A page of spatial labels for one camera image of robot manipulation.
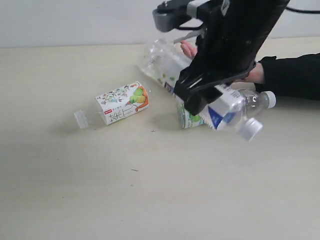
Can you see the black sleeved forearm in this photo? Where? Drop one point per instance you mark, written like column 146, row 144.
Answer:
column 297, row 77

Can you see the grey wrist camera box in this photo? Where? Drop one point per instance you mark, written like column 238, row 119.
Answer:
column 172, row 14

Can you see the clear white label water bottle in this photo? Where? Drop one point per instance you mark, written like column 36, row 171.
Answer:
column 162, row 61

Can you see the tea bottle with bird label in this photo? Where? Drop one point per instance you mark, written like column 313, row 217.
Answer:
column 114, row 105

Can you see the lime label drink bottle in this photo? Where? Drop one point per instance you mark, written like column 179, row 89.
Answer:
column 255, row 103

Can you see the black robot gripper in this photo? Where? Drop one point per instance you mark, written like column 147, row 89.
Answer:
column 228, row 51

